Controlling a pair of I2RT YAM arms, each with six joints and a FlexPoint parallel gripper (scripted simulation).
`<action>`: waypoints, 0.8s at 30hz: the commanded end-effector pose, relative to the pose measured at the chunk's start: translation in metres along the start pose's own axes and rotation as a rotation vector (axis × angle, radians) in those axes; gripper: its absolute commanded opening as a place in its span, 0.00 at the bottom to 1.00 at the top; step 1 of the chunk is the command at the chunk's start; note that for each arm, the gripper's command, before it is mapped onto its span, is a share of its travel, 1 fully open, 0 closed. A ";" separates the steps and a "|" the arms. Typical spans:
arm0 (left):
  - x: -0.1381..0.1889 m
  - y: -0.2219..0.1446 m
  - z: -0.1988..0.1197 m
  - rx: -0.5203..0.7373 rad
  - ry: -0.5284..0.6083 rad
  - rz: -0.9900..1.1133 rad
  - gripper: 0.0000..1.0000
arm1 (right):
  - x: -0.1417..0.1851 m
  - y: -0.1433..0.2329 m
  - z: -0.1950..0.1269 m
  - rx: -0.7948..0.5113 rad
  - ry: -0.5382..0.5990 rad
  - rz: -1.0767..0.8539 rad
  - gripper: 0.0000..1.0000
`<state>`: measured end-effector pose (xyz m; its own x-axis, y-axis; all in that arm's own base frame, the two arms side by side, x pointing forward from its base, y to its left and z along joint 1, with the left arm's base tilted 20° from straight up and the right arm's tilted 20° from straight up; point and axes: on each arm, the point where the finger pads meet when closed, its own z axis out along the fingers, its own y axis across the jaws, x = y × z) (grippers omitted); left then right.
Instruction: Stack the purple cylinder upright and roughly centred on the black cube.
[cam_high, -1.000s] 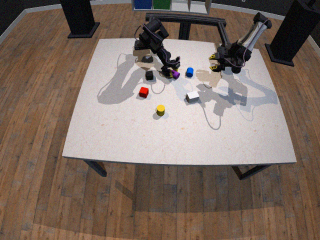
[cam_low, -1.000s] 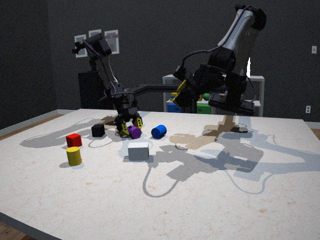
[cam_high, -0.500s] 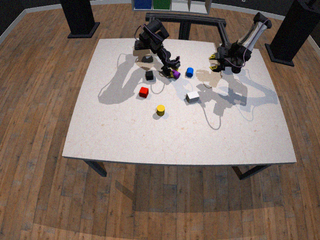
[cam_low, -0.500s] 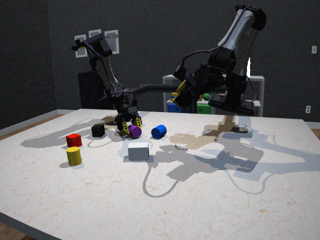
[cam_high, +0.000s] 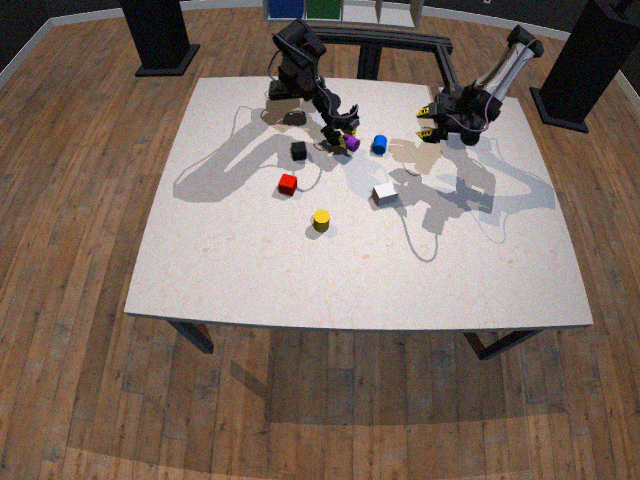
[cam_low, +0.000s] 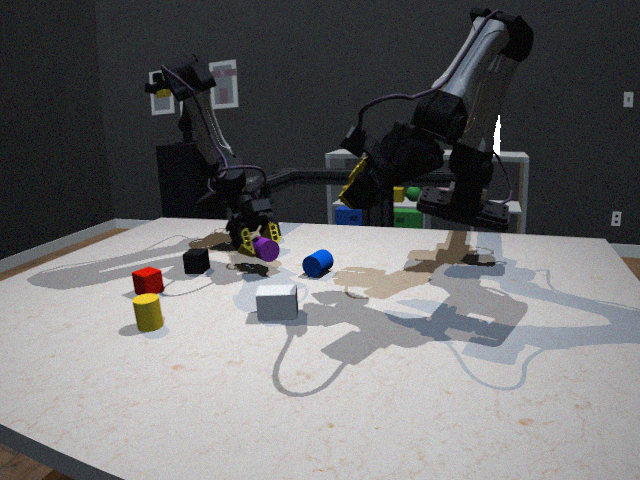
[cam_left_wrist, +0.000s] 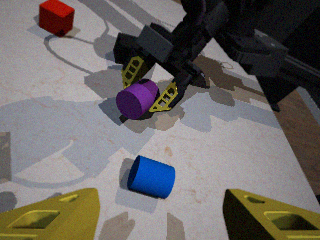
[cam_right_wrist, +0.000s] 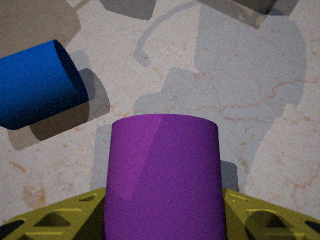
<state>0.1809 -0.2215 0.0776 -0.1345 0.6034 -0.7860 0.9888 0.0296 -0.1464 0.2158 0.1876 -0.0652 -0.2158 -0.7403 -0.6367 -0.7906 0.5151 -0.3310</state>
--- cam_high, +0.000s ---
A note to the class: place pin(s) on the red cube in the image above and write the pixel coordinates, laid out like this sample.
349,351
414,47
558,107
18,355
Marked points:
287,184

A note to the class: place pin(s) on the purple cylinder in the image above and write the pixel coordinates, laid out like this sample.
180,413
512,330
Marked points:
351,142

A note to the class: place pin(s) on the yellow cylinder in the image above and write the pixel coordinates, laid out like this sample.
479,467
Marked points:
321,220

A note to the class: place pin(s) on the blue cylinder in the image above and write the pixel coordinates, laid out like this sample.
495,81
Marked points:
379,144

